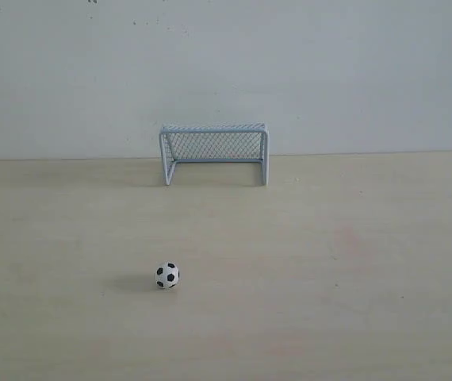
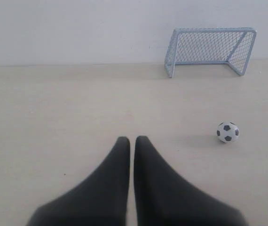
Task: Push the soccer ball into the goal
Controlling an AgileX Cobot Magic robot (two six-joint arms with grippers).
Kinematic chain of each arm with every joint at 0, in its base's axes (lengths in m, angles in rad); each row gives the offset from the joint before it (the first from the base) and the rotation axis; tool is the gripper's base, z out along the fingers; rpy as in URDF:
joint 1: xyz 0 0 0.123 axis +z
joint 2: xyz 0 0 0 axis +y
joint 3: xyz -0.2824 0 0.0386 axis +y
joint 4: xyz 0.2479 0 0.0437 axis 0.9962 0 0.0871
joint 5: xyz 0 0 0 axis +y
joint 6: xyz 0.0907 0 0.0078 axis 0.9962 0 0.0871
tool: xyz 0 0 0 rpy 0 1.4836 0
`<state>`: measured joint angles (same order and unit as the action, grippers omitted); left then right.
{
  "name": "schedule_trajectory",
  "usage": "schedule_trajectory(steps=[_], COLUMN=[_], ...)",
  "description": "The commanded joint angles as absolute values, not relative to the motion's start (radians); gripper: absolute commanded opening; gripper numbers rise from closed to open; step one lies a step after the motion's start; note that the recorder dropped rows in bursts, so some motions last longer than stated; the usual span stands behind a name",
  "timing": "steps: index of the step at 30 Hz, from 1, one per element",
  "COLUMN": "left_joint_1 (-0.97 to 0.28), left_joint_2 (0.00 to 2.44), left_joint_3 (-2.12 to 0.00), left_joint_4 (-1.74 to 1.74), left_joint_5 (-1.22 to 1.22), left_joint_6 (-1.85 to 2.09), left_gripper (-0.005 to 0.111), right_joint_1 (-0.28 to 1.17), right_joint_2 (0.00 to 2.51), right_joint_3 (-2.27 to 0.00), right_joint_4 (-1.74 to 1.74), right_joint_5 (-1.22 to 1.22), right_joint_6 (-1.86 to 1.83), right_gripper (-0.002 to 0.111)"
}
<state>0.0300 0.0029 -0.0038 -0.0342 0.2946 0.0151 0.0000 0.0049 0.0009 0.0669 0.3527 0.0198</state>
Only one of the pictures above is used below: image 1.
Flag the white miniature goal with net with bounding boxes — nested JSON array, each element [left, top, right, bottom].
[[159, 122, 270, 186]]

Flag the small black white soccer ball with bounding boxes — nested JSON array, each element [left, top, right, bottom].
[[154, 262, 180, 289]]

